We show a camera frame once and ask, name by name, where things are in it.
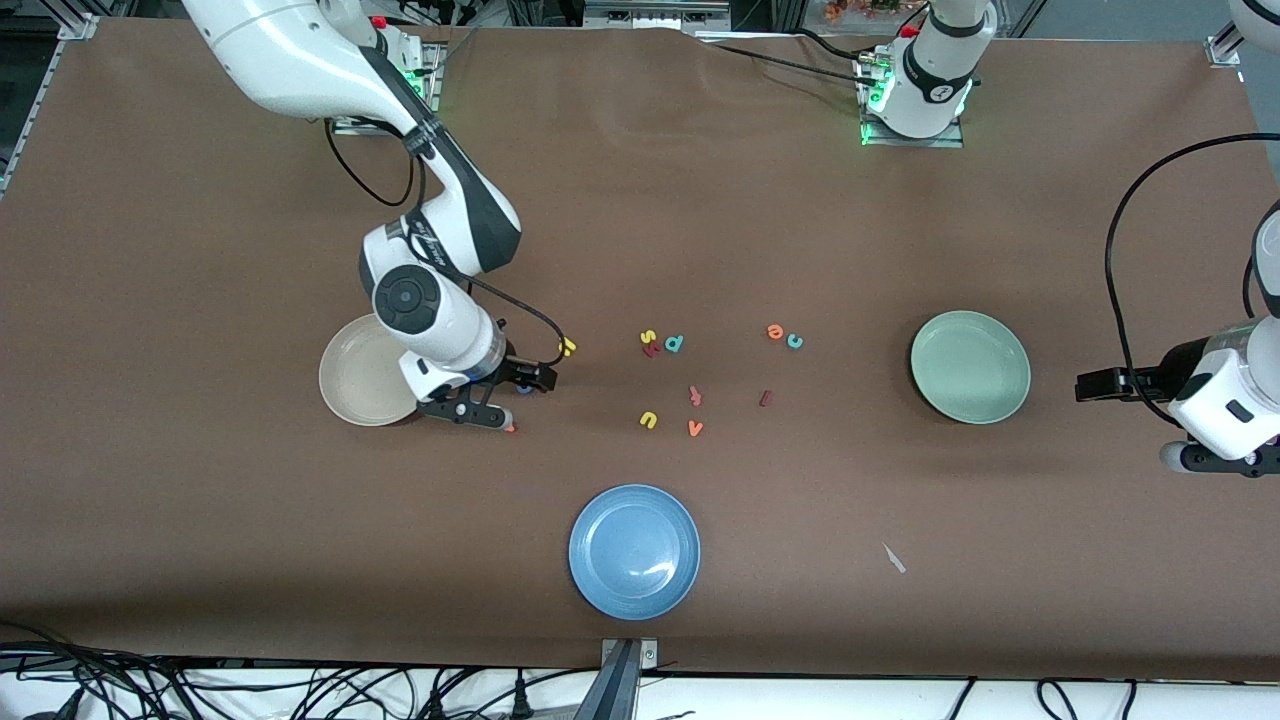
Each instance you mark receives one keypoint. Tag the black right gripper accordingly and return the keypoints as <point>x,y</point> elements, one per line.
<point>517,369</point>

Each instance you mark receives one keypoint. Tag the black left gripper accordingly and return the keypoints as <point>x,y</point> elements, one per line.
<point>1178,367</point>

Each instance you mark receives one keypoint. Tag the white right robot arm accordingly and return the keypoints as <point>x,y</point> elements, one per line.
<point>300,60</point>

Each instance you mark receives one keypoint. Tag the green plate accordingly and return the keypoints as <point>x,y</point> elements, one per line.
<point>970,367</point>

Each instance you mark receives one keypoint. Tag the beige brown plate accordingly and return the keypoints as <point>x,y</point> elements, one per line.
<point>360,380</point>

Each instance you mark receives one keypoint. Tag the blue plate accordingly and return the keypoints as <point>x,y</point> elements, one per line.
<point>634,552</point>

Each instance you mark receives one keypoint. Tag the white paper scrap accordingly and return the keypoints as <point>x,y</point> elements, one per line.
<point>893,558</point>

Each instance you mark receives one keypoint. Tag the brown table cover sheet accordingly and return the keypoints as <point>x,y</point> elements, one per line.
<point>680,150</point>

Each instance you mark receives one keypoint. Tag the grey metal box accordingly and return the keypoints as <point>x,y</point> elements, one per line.
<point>650,15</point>

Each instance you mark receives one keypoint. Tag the orange leafy object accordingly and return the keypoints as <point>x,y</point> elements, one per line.
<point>850,10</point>

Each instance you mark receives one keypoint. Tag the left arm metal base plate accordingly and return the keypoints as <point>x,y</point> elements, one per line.
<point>950,141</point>

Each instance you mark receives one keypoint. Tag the grey metal camera bracket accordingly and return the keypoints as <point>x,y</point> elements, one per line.
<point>620,680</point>

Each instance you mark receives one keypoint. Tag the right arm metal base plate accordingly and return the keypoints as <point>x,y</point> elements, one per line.
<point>432,70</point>

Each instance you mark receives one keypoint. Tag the aluminium frame rail bracket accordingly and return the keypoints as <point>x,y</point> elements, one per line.
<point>1222,48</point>
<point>78,27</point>

